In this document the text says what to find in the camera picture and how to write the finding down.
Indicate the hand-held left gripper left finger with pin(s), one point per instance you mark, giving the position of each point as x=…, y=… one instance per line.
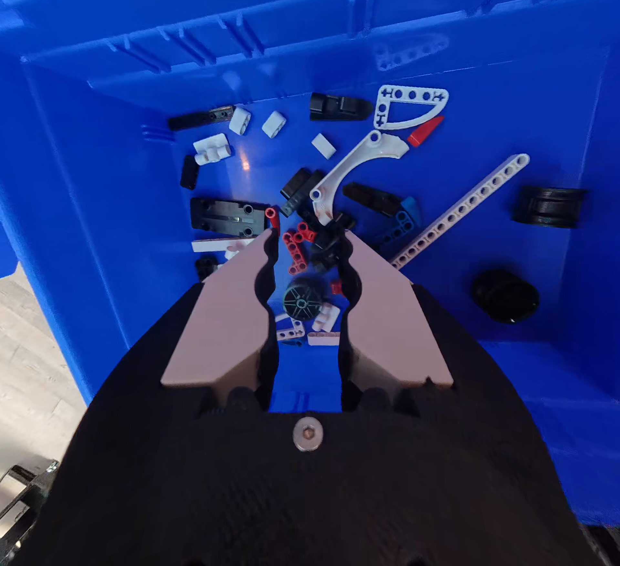
x=218, y=333

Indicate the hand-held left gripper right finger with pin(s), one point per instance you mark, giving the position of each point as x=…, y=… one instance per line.
x=402, y=333

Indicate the blue parts bin with tag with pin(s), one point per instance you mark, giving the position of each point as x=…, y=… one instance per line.
x=121, y=285

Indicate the black large holed panel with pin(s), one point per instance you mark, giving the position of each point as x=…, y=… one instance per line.
x=213, y=217

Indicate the black thick triangular connector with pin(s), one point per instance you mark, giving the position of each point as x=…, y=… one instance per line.
x=206, y=266

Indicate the white small axle connector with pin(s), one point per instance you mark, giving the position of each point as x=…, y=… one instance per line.
x=290, y=331

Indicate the black short beam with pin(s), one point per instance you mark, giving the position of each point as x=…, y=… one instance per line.
x=290, y=343

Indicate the white small panel with pin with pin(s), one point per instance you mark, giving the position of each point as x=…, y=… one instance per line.
x=327, y=316

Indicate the white short beam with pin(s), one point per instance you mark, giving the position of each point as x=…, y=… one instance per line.
x=324, y=339

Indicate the red small triangular connector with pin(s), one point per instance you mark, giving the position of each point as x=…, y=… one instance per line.
x=337, y=287

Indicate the black spoked rim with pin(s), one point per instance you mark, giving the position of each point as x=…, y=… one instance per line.
x=293, y=295

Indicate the white medium beam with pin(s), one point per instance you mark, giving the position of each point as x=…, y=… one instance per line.
x=213, y=245

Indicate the blue L-shaped beam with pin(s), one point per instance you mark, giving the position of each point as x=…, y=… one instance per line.
x=387, y=237

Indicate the black wedge panel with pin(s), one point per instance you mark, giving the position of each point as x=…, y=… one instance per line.
x=324, y=254
x=345, y=223

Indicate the red L-shaped beam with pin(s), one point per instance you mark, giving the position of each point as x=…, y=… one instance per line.
x=290, y=249

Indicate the red tooth piece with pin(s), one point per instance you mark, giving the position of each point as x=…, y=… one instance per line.
x=275, y=222

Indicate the blue curved panel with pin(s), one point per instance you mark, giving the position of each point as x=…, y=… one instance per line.
x=411, y=208

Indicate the red pin connector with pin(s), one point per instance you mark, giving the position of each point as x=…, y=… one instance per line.
x=307, y=232

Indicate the white long holed beam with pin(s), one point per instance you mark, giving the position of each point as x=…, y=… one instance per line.
x=460, y=210

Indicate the black stepped panel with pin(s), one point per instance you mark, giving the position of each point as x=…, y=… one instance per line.
x=373, y=198

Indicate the black small flat panel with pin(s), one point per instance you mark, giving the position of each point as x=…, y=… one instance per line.
x=189, y=173

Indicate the black long curved panel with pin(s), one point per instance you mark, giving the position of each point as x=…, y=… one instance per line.
x=300, y=188

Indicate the white connector block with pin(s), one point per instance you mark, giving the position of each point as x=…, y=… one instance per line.
x=210, y=145

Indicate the black wheel hub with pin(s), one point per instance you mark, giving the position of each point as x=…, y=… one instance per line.
x=547, y=208

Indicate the red pointed panel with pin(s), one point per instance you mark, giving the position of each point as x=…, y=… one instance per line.
x=424, y=135

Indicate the white small curved panel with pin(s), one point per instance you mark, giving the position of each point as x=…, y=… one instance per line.
x=240, y=121
x=323, y=146
x=274, y=124

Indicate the black long beam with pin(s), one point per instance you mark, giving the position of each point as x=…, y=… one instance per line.
x=193, y=119

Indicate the black curved fairing piece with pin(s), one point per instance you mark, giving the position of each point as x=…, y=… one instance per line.
x=339, y=108

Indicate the metal chair base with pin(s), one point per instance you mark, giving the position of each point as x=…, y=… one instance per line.
x=29, y=493

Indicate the white curved frame beam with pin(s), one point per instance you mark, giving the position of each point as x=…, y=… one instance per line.
x=421, y=117

